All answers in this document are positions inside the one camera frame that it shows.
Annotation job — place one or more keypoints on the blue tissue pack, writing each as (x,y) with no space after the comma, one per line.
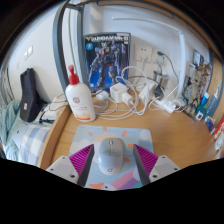
(209,124)

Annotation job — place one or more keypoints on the white computer mouse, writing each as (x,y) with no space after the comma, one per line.
(110,156)

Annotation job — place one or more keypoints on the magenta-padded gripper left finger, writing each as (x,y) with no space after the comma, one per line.
(65,166)

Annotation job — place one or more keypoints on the black bag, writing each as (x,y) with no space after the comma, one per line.
(30,96)

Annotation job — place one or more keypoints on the white desk lamp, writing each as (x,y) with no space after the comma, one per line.
(182,60)

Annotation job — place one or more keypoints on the blue robot model kit box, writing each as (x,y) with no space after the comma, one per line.
(106,60)

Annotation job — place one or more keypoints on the pastel printed mouse pad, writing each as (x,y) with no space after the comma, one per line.
(136,136)

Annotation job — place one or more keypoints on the teal and checked bedding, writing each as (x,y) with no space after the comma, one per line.
(30,140)

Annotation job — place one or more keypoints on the blue and white tube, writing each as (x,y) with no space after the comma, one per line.
(204,101)

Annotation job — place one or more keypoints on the grey metal desk frame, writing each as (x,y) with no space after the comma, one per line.
(60,50)

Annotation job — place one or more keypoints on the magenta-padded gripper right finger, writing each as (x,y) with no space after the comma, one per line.
(161,165)

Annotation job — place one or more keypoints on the white wall switch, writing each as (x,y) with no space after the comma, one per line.
(28,52)

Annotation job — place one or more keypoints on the white charger block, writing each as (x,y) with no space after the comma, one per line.
(146,91)
(118,91)

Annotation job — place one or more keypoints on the colourful figurine box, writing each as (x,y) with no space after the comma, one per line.
(200,68)

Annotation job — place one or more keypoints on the white wall socket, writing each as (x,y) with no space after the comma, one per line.
(143,53)

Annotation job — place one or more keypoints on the white red-capped lotion bottle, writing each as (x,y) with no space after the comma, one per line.
(80,103)

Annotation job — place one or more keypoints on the small white square clock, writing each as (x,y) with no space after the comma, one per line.
(199,116)

